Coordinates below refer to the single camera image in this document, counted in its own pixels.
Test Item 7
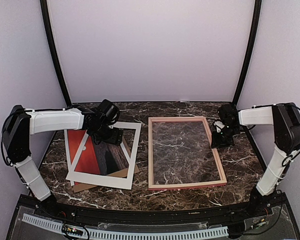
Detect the white slotted cable duct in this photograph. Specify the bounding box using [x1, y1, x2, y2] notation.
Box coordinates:
[21, 213, 229, 240]

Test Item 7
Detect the right black enclosure post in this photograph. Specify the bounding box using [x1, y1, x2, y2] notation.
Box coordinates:
[232, 0, 262, 107]

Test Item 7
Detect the brown cardboard backing board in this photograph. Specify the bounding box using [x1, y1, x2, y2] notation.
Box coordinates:
[72, 168, 128, 193]

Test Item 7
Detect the clear acrylic sheet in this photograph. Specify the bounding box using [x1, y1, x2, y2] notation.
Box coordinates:
[152, 120, 221, 185]

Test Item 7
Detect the small circuit board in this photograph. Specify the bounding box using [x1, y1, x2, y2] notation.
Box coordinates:
[61, 224, 83, 235]
[250, 218, 267, 230]

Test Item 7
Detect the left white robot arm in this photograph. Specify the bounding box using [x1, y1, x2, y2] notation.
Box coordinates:
[0, 101, 123, 218]

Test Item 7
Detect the white mat board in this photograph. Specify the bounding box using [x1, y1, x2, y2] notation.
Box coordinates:
[66, 121, 142, 190]

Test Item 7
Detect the pink wooden picture frame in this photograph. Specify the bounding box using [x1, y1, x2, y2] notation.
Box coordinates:
[148, 116, 227, 190]

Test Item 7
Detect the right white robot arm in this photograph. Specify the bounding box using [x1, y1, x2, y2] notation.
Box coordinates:
[211, 102, 300, 217]

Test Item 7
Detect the black front rail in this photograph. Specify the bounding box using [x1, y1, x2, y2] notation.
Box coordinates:
[17, 193, 290, 232]

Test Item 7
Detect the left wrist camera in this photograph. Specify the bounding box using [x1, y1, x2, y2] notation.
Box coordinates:
[97, 99, 120, 125]

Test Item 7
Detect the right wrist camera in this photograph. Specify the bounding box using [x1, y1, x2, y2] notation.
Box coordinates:
[217, 104, 238, 125]

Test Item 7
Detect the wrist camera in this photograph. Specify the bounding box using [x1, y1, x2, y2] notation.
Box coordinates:
[97, 99, 120, 125]
[217, 104, 238, 125]

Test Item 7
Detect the left black enclosure post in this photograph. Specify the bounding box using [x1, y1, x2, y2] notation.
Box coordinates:
[39, 0, 72, 107]

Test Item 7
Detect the black enclosure post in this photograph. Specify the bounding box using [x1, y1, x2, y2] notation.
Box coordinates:
[39, 0, 72, 107]
[232, 0, 262, 107]

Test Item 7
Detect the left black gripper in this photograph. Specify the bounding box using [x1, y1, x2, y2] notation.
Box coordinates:
[90, 122, 124, 146]

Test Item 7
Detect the left small circuit board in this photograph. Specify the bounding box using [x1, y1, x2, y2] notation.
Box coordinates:
[61, 224, 83, 235]

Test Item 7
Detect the right small circuit board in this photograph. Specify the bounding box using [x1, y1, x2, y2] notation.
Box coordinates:
[250, 218, 267, 230]

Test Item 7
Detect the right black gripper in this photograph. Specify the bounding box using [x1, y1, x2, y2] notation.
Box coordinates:
[212, 124, 240, 148]

